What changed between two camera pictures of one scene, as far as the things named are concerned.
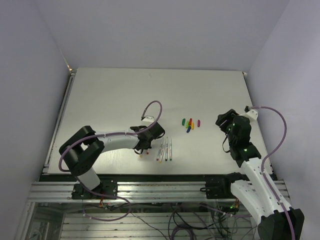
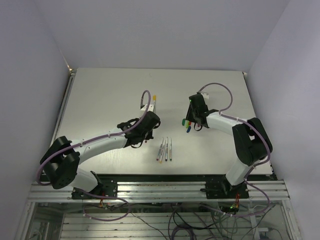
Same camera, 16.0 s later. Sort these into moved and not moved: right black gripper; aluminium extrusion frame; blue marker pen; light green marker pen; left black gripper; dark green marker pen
Moved: left black gripper; right black gripper
Not moved: light green marker pen; dark green marker pen; blue marker pen; aluminium extrusion frame
